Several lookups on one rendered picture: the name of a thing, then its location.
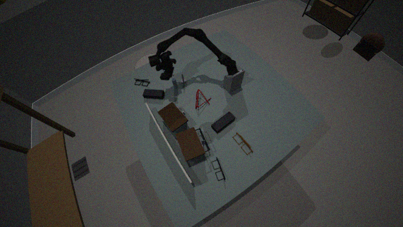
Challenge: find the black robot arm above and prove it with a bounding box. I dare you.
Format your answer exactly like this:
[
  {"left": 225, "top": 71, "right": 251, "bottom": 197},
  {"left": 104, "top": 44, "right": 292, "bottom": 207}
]
[{"left": 148, "top": 28, "right": 240, "bottom": 75}]

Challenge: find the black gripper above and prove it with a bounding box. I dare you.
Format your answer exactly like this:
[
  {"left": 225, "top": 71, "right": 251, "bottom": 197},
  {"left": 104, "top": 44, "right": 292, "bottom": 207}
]
[{"left": 160, "top": 58, "right": 177, "bottom": 80}]

